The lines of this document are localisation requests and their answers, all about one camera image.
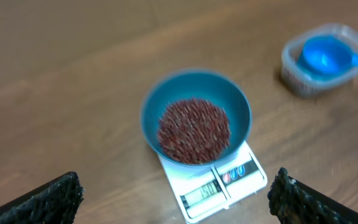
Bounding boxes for blue plastic scoop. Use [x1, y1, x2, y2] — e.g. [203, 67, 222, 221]
[298, 35, 358, 78]

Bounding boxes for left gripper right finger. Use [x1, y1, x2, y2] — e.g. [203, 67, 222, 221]
[267, 167, 358, 224]

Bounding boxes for red beans in bowl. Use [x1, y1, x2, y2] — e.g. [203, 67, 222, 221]
[157, 98, 231, 165]

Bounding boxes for white digital kitchen scale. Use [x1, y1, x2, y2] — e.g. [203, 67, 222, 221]
[158, 141, 268, 223]

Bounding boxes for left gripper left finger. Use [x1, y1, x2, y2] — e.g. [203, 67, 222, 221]
[0, 171, 84, 224]

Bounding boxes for blue bowl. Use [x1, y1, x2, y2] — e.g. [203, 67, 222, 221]
[139, 69, 252, 167]

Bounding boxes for clear plastic container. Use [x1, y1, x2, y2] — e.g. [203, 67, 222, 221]
[281, 23, 358, 98]

